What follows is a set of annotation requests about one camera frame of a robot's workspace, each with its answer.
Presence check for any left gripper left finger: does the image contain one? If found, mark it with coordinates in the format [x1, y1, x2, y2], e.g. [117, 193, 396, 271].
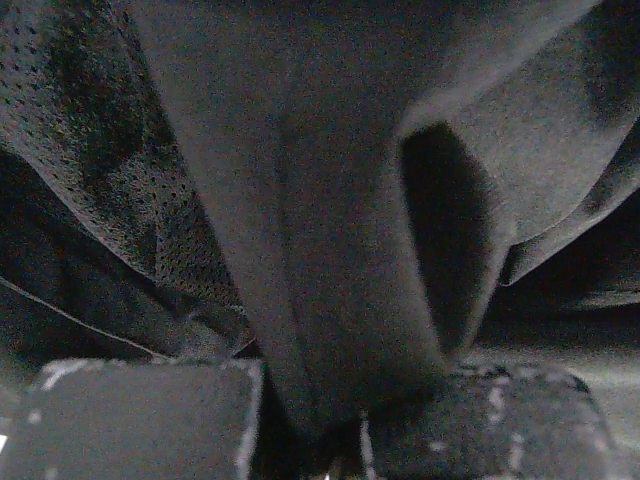
[1, 359, 263, 479]

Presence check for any black cloth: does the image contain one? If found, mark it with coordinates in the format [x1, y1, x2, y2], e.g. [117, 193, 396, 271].
[1, 1, 639, 479]

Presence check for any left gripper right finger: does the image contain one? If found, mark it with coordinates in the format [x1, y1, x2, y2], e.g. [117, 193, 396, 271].
[364, 364, 615, 479]

